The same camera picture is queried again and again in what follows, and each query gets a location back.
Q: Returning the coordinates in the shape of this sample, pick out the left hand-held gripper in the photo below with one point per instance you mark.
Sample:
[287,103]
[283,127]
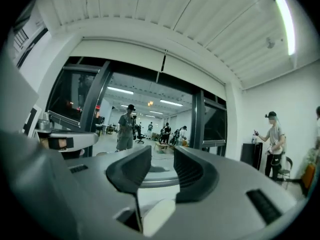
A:
[35,119]

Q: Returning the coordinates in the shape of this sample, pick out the black chair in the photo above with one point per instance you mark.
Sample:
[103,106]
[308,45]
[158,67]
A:
[287,169]

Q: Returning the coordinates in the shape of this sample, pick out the white roller blind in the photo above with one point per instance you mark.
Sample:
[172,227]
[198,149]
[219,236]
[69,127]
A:
[125,54]

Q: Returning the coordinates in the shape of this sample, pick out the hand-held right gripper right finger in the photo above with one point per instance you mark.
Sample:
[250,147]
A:
[225,196]

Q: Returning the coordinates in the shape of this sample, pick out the orange bag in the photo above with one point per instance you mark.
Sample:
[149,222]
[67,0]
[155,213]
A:
[309,176]

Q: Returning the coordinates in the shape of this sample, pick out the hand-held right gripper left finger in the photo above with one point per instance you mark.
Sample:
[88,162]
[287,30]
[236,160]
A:
[100,196]

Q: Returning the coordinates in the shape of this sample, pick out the black window frame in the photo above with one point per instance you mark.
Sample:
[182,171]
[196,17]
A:
[197,124]

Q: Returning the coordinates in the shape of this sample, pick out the long ceiling light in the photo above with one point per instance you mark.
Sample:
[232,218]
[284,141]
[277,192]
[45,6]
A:
[286,24]

